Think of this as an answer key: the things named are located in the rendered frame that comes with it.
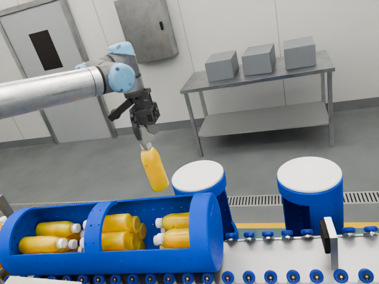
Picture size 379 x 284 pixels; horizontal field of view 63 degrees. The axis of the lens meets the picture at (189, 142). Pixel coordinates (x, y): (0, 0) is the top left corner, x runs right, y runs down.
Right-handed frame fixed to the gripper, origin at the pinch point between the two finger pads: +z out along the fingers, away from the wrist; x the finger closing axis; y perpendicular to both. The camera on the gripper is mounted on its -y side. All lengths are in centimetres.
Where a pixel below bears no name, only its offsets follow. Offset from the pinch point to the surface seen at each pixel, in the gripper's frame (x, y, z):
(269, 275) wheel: -18, 37, 48
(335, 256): -13, 60, 45
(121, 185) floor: 191, -136, 146
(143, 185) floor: 185, -105, 146
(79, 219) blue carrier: 6, -47, 38
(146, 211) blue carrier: 5.9, -12.2, 35.3
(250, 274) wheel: -18, 31, 47
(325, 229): -8, 57, 37
